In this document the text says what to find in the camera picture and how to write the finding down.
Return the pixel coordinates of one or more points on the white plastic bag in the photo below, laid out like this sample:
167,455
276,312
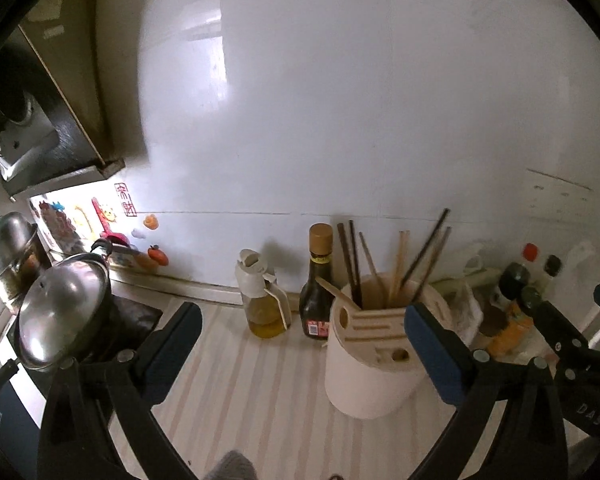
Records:
462,272

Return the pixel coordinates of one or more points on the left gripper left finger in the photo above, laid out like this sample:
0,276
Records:
75,442

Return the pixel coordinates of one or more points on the glass oil dispenser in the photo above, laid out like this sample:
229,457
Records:
265,303

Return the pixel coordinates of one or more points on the white utensil holder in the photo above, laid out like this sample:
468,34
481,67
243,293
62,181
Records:
371,365

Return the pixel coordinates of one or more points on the range hood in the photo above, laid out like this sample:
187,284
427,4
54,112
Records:
53,127

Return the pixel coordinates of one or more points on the black chopstick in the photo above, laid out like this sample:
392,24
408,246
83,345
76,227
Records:
344,244
425,247

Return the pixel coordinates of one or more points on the steel stockpot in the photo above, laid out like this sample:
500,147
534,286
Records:
23,257

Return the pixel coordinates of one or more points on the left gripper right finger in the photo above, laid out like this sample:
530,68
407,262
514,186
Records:
530,442

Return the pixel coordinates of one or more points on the dark soy sauce bottle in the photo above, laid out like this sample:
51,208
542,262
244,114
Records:
315,301

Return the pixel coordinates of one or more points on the steel pot with lid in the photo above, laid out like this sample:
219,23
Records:
68,312

